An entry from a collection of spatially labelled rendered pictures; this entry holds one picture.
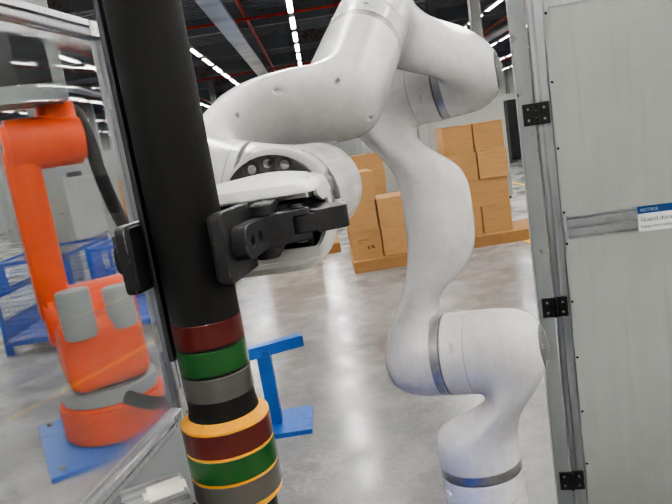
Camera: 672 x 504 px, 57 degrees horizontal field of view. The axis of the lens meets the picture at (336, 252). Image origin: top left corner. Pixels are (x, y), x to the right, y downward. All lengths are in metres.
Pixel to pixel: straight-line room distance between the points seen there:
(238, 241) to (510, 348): 0.63
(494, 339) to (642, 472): 1.64
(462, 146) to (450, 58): 7.48
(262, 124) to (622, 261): 1.71
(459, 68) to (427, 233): 0.22
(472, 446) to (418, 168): 0.40
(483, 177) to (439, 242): 7.52
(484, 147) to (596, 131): 6.30
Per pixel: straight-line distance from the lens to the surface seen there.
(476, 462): 0.94
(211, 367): 0.30
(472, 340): 0.88
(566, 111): 2.09
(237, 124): 0.58
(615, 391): 2.31
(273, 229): 0.31
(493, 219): 8.52
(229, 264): 0.28
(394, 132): 0.91
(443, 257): 0.88
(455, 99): 0.89
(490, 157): 8.40
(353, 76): 0.62
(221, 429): 0.30
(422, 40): 0.84
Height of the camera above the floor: 1.67
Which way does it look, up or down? 10 degrees down
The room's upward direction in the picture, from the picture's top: 9 degrees counter-clockwise
